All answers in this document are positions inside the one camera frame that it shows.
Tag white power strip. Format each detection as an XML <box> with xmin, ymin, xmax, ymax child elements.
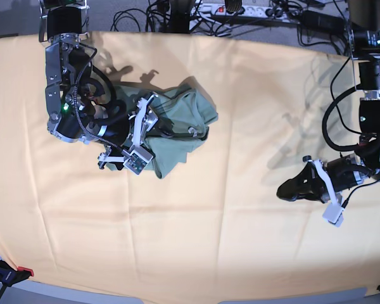
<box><xmin>198</xmin><ymin>2</ymin><xmax>272</xmax><ymax>18</ymax></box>

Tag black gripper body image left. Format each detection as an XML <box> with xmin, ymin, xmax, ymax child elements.
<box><xmin>94</xmin><ymin>110</ymin><xmax>161</xmax><ymax>149</ymax></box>

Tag black power adapter brick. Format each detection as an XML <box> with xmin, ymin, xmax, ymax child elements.
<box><xmin>300</xmin><ymin>11</ymin><xmax>345</xmax><ymax>34</ymax></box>

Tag black monitor stand post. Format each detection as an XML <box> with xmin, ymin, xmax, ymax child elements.
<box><xmin>168</xmin><ymin>0</ymin><xmax>194</xmax><ymax>34</ymax></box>

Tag green T-shirt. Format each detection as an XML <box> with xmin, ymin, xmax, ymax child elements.
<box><xmin>114</xmin><ymin>77</ymin><xmax>219</xmax><ymax>179</ymax></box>

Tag yellow table cloth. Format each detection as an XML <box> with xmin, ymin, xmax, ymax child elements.
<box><xmin>0</xmin><ymin>32</ymin><xmax>380</xmax><ymax>303</ymax></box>

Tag blue black bar clamp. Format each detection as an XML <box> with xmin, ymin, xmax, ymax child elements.
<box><xmin>0</xmin><ymin>260</ymin><xmax>34</xmax><ymax>300</ymax></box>

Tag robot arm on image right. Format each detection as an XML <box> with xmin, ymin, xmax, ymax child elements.
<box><xmin>277</xmin><ymin>1</ymin><xmax>380</xmax><ymax>203</ymax></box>

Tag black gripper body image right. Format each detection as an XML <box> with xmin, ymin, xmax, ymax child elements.
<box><xmin>323</xmin><ymin>155</ymin><xmax>372</xmax><ymax>193</ymax></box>

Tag tangled black floor cables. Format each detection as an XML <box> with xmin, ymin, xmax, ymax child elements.
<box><xmin>110</xmin><ymin>0</ymin><xmax>358</xmax><ymax>56</ymax></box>

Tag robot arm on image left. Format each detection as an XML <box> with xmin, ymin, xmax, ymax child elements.
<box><xmin>39</xmin><ymin>1</ymin><xmax>175</xmax><ymax>156</ymax></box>

